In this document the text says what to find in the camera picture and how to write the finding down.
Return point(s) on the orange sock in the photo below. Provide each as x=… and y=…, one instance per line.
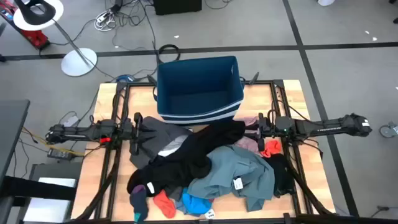
x=164, y=203
x=272, y=147

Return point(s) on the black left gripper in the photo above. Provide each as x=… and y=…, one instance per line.
x=138, y=133

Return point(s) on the pink knit garment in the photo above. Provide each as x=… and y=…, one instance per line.
x=248, y=144

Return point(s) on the black shorts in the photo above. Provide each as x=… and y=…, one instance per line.
x=280, y=174

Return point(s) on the black metal table frame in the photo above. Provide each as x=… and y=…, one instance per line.
x=109, y=183

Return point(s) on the black box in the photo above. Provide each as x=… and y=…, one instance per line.
x=177, y=6

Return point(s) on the grey caster wheel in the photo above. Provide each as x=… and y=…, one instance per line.
x=387, y=130

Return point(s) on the dark grey desk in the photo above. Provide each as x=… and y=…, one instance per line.
x=12, y=133

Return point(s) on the long black garment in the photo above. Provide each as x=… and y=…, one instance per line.
x=186, y=155

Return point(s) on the bright blue sweater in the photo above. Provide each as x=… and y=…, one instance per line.
x=194, y=203

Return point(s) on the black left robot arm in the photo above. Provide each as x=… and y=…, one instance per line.
x=81, y=132

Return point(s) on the grey power adapter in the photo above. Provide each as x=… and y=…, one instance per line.
x=71, y=120

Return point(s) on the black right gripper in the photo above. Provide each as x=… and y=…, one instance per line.
x=262, y=130

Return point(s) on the red tool box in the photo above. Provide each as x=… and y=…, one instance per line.
x=35, y=37

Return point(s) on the grey-teal shirt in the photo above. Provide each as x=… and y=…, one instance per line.
x=236, y=168

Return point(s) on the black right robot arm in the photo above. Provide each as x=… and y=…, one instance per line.
x=326, y=127

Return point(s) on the white round object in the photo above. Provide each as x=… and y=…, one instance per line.
x=326, y=2

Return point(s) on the white power strip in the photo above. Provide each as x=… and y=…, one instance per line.
x=104, y=20

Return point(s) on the black power brick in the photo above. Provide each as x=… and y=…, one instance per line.
x=60, y=154

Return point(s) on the blue white-striped fabric bin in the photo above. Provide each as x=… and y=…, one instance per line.
x=199, y=84

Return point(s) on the dark grey white-lined jacket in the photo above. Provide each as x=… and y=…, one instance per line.
x=155, y=137

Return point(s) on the grey cart white panel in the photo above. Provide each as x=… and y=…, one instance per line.
x=46, y=211

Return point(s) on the white round-base floor lamp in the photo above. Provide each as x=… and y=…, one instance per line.
x=79, y=62

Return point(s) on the navy sock purple toe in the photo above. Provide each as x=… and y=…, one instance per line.
x=139, y=199

